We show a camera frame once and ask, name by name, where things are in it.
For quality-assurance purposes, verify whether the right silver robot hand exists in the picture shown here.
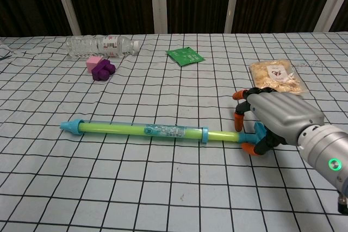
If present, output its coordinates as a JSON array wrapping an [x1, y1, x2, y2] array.
[[233, 87, 325, 157]]

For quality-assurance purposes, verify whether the purple toy block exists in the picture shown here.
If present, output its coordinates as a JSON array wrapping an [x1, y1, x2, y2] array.
[[91, 59, 117, 82]]

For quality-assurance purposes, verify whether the green foil packet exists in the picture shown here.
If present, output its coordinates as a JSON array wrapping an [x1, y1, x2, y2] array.
[[166, 47, 205, 66]]

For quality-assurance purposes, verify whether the clear plastic water bottle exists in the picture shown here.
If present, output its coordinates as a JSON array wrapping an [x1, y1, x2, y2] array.
[[66, 35, 141, 59]]

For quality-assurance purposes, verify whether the black grid white tablecloth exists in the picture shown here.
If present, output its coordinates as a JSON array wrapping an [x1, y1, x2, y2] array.
[[0, 32, 348, 232]]

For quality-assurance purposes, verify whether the pink cube block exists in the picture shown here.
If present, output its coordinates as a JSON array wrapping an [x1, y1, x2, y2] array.
[[86, 56, 103, 74]]

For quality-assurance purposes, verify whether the white metal post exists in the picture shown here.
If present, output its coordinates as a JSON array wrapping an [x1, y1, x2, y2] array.
[[225, 0, 241, 34], [150, 0, 168, 34], [51, 0, 81, 37], [314, 0, 348, 33]]

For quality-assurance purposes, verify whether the clear snack bag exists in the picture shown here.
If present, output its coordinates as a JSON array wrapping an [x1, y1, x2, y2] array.
[[249, 59, 305, 96]]

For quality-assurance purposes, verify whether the green and blue water squirter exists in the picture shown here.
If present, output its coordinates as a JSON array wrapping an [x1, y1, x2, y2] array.
[[59, 118, 270, 150]]

